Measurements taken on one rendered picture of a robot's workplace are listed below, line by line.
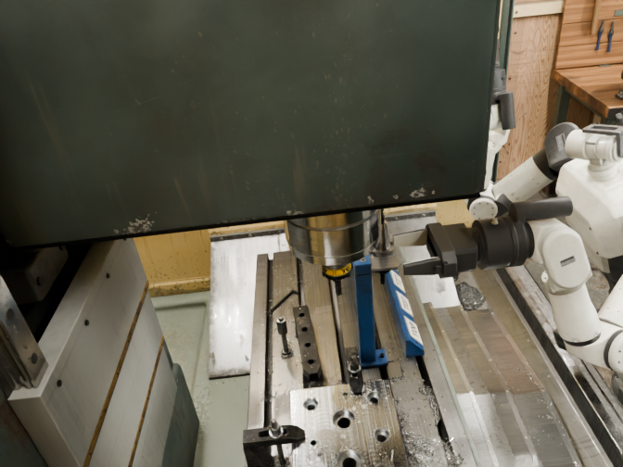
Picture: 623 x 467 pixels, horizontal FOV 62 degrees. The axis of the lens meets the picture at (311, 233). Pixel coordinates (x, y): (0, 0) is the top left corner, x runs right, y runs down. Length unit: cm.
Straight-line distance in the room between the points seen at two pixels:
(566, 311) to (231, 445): 104
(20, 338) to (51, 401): 11
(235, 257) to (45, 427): 128
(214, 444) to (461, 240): 105
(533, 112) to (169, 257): 270
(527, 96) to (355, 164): 324
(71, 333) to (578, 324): 85
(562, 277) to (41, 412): 82
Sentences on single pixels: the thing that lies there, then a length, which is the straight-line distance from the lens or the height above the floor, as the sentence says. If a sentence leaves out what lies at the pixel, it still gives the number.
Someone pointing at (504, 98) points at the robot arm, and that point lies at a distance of 148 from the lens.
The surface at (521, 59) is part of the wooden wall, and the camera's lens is 377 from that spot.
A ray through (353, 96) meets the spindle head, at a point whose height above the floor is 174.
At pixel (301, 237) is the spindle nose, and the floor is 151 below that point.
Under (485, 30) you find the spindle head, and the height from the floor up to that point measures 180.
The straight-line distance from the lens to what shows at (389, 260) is 122.
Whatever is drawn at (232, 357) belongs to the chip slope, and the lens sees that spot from 185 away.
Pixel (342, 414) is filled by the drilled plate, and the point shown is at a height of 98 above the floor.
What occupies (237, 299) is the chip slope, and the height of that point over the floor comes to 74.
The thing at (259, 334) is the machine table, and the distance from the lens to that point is 154.
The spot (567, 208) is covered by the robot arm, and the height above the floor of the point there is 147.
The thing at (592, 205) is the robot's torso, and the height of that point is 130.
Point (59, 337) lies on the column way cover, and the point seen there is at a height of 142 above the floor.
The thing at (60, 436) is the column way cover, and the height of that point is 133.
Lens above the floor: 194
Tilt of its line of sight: 32 degrees down
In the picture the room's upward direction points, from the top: 7 degrees counter-clockwise
